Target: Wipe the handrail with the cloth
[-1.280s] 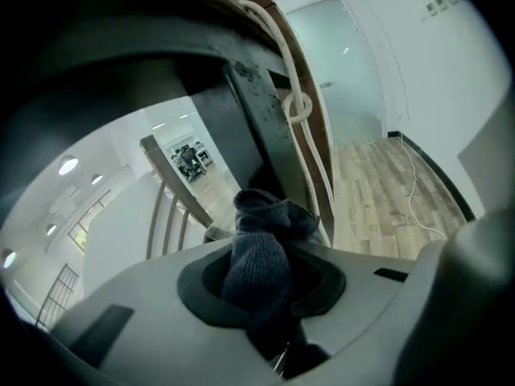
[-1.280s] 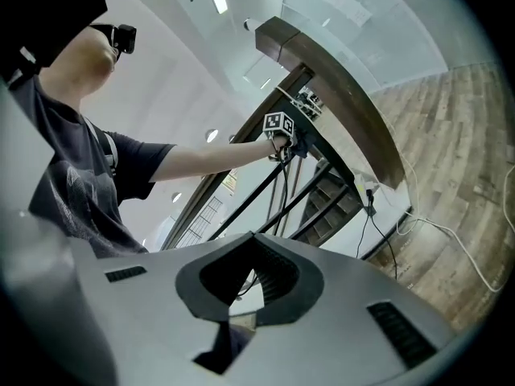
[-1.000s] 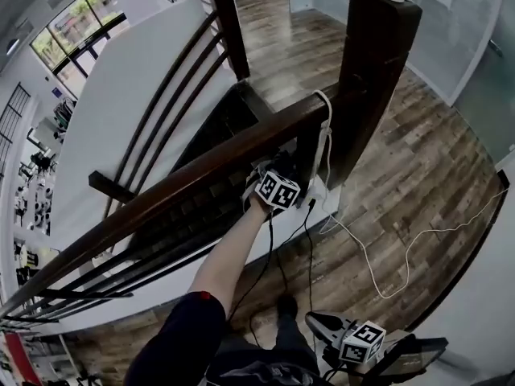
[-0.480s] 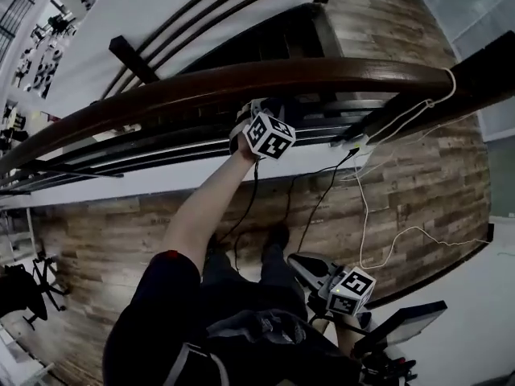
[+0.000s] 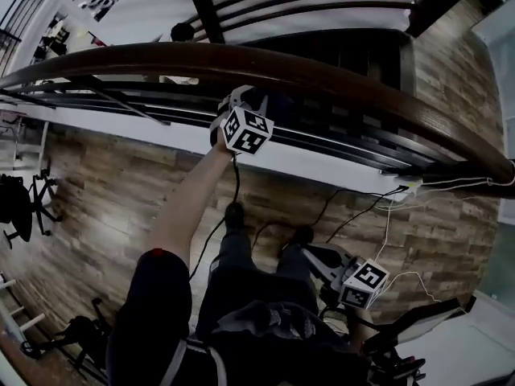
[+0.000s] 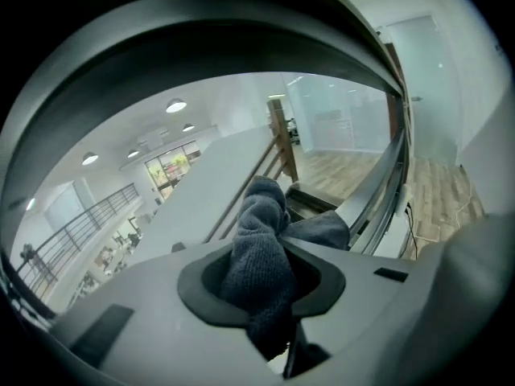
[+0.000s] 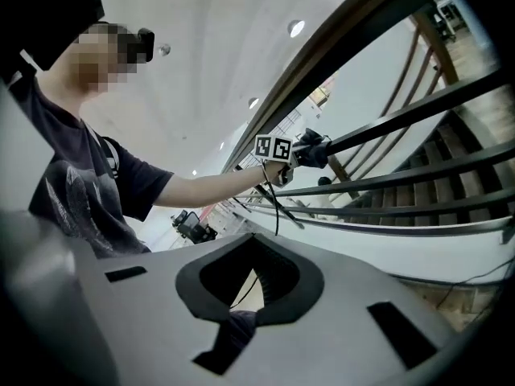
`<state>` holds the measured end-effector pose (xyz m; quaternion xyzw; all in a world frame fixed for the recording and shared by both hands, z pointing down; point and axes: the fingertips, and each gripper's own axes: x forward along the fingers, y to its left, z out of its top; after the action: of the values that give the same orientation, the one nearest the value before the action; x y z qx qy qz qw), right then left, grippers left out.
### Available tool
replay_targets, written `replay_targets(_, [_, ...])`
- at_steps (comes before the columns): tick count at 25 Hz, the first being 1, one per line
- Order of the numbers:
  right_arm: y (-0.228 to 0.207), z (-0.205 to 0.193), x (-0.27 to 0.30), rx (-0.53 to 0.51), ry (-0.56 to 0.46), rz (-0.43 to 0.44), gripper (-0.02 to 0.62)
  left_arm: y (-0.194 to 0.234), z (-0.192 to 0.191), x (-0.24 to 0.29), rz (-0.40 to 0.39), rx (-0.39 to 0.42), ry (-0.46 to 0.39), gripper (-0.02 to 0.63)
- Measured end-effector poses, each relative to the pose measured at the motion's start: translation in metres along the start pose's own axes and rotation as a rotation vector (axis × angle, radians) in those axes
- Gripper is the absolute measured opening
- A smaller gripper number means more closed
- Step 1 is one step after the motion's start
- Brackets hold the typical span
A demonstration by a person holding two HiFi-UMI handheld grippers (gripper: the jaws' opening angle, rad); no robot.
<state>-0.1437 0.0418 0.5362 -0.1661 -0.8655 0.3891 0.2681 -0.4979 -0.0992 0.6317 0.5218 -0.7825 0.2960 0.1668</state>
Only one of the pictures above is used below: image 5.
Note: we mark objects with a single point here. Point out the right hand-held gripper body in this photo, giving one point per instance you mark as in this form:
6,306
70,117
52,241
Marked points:
362,284

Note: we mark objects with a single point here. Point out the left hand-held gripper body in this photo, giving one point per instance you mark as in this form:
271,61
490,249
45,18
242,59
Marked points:
245,129

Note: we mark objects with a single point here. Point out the dark brown wooden handrail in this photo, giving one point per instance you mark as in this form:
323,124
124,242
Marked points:
281,60

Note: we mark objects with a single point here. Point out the person's left forearm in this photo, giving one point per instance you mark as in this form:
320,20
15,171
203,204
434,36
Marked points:
189,203

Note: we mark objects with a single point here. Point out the person's right forearm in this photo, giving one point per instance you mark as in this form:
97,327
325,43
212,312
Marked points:
362,324

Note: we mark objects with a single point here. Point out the dark flat panel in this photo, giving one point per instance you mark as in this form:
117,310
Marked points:
422,320

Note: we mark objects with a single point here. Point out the black metal balustrade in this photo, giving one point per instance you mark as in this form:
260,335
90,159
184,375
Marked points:
322,135

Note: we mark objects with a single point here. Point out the person's right black shoe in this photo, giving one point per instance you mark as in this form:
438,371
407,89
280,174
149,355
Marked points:
302,235

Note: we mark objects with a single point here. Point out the person's black shoe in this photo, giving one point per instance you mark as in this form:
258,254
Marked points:
234,215
302,235

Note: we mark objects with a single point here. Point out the person's left black shoe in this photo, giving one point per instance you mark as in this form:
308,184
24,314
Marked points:
234,215

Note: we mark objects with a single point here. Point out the person's dark trousers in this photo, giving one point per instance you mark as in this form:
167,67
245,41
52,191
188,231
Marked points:
257,296

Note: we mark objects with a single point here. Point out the white power strip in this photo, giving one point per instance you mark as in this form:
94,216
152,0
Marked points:
409,184

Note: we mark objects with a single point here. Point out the person's black shirt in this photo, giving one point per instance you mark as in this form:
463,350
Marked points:
157,316

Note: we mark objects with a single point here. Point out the white metal rack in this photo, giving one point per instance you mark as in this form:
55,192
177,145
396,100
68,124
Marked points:
30,143

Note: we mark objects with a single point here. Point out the black office chair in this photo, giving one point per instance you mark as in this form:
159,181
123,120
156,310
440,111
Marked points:
20,207

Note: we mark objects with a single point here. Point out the black tripod stand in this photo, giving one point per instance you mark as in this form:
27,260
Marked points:
80,328

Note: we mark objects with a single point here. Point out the dark wooden newel post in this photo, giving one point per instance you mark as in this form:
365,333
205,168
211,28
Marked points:
207,12

